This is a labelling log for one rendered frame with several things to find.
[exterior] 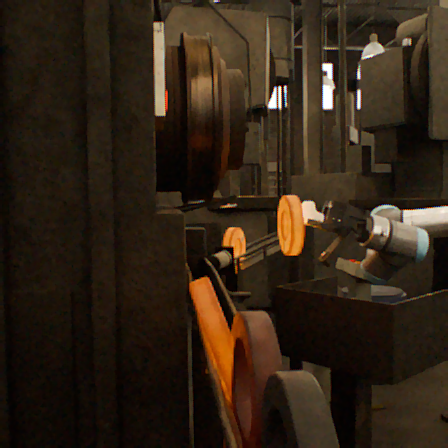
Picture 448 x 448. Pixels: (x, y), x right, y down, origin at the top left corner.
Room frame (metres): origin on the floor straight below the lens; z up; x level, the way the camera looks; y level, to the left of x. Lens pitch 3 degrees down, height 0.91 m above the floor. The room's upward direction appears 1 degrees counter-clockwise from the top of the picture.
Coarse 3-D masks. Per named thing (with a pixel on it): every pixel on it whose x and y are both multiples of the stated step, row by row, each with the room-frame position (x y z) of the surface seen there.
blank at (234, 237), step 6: (228, 228) 2.04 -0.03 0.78; (234, 228) 2.04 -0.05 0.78; (240, 228) 2.07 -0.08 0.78; (228, 234) 2.01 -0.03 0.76; (234, 234) 2.02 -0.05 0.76; (240, 234) 2.07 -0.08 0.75; (228, 240) 1.99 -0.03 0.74; (234, 240) 2.02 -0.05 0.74; (240, 240) 2.07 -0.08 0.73; (234, 246) 2.02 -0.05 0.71; (240, 246) 2.08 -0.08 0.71; (234, 252) 2.02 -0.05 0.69; (240, 252) 2.08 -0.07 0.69; (240, 258) 2.07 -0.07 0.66
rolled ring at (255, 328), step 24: (240, 312) 0.66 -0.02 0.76; (264, 312) 0.65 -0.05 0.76; (240, 336) 0.65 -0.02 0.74; (264, 336) 0.60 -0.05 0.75; (240, 360) 0.71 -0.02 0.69; (264, 360) 0.58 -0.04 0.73; (240, 384) 0.71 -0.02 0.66; (264, 384) 0.57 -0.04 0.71; (240, 408) 0.69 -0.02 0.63; (240, 432) 0.66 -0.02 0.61
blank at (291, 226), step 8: (288, 200) 1.36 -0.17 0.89; (296, 200) 1.37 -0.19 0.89; (280, 208) 1.44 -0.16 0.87; (288, 208) 1.35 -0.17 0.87; (296, 208) 1.35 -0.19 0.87; (280, 216) 1.44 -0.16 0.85; (288, 216) 1.36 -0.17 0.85; (296, 216) 1.33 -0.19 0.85; (280, 224) 1.44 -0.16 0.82; (288, 224) 1.36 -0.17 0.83; (296, 224) 1.33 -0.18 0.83; (304, 224) 1.33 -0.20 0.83; (280, 232) 1.45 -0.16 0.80; (288, 232) 1.36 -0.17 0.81; (296, 232) 1.33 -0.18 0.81; (304, 232) 1.34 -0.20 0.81; (280, 240) 1.45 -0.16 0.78; (288, 240) 1.36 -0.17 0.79; (296, 240) 1.34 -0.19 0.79; (288, 248) 1.37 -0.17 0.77; (296, 248) 1.35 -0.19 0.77
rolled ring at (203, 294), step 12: (192, 288) 0.80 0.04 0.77; (204, 288) 0.79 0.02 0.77; (204, 300) 0.77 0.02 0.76; (216, 300) 0.77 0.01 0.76; (204, 312) 0.76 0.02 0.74; (216, 312) 0.75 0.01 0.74; (204, 324) 0.75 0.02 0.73; (216, 324) 0.75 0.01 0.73; (216, 336) 0.74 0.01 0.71; (228, 336) 0.74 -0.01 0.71; (216, 348) 0.74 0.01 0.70; (228, 348) 0.74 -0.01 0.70; (216, 360) 0.74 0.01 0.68; (228, 360) 0.74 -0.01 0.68; (228, 372) 0.74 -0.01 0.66; (228, 384) 0.75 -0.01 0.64
